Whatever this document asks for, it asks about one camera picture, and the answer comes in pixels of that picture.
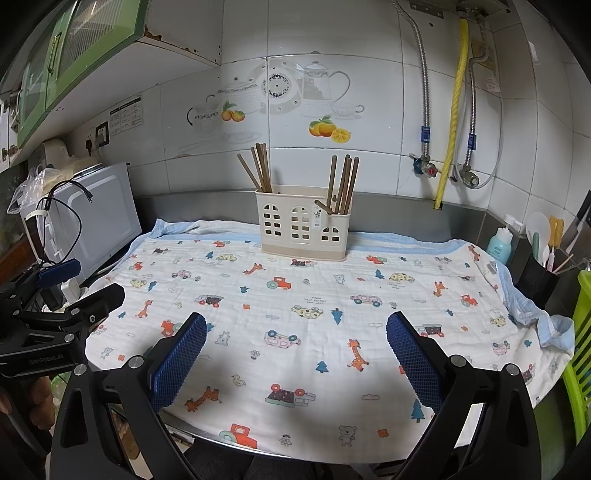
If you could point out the black utensil cup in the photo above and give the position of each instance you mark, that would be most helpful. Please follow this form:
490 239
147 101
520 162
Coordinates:
535 281

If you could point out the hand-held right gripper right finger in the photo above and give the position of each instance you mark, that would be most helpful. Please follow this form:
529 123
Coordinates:
413 364

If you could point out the white microwave oven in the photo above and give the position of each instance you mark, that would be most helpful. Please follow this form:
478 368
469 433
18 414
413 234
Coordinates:
106 217

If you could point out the black and white wall label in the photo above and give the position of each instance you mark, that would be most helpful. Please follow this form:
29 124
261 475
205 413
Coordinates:
125 115

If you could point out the black wall socket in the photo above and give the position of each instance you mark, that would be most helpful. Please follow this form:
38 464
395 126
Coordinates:
101 134

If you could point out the set of wooden chopsticks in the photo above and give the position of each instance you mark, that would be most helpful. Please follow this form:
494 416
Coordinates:
264 170

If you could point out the small pink white utensil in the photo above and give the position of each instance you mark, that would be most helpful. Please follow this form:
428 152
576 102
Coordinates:
547 258

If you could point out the beige plastic utensil holder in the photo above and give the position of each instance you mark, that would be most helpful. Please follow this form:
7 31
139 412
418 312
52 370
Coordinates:
284 197

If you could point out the teal soap pump bottle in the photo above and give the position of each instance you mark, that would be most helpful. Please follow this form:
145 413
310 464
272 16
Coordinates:
497 247

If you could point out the beige kitchen appliance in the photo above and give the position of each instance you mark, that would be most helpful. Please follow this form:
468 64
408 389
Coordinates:
55 154

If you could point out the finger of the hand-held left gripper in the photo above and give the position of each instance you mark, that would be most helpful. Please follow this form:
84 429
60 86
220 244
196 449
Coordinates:
57 272
99 302

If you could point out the green plastic dish rack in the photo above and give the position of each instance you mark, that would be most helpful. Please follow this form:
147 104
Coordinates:
581 323

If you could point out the yellow bottle brush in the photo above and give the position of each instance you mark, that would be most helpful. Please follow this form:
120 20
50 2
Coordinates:
556 233

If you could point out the green wall cabinet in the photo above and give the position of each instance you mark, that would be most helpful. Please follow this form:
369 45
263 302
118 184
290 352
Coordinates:
60 55

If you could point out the clear plastic bag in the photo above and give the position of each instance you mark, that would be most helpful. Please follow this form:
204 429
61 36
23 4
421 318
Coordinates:
25 191

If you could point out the person's dark trousers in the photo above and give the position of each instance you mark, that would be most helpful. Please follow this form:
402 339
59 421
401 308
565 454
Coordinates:
221 461

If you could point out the metal angle valve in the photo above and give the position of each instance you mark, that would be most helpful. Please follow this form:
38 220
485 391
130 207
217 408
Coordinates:
468 177

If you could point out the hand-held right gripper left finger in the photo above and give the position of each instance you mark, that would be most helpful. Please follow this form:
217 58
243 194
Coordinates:
180 364

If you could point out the white plastic spatula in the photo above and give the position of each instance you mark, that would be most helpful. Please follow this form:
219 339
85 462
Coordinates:
538 228

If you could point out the person's left hand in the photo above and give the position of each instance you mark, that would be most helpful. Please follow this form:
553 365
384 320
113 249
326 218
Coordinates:
41 401

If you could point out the printed cartoon blanket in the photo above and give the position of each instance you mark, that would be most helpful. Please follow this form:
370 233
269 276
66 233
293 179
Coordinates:
300 360

